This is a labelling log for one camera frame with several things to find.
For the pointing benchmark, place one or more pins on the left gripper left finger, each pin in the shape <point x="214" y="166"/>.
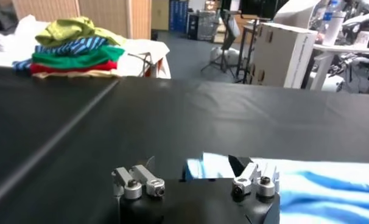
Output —
<point x="152" y="184"/>

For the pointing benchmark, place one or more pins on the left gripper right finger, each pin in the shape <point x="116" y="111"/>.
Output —
<point x="248" y="178"/>

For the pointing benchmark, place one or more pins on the light blue t-shirt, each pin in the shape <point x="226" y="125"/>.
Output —
<point x="324" y="188"/>

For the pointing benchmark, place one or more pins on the small white round robot base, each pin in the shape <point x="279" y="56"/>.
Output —
<point x="224" y="56"/>

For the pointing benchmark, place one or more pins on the stack of folded clothes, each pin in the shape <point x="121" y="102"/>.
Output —
<point x="75" y="45"/>

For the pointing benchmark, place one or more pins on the black table cover sheet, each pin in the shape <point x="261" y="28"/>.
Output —
<point x="202" y="121"/>

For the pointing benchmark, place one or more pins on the tall white cardboard box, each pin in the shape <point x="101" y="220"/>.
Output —
<point x="282" y="54"/>

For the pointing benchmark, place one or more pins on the black tripod stand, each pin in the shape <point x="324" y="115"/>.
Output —
<point x="225" y="45"/>

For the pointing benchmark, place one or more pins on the beige garment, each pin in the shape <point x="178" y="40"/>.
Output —
<point x="75" y="74"/>

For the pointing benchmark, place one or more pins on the red garment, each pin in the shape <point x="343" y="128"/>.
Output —
<point x="81" y="67"/>

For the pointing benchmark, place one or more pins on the white standing desk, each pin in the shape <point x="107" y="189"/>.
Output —
<point x="324" y="61"/>

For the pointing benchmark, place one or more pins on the green garment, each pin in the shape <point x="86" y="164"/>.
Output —
<point x="81" y="59"/>

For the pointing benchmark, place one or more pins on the white curved shell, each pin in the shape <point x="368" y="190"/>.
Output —
<point x="297" y="15"/>

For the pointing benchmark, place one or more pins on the black monitor screen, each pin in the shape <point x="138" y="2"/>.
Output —
<point x="260" y="7"/>

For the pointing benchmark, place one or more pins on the yellow-green garment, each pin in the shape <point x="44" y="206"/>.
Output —
<point x="72" y="30"/>

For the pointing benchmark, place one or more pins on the wicker folding screen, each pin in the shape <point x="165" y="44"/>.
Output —
<point x="105" y="15"/>

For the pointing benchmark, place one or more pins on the clear water bottle blue cap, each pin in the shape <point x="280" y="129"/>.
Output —
<point x="330" y="9"/>

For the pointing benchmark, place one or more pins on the white plastic bag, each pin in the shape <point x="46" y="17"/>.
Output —
<point x="14" y="45"/>

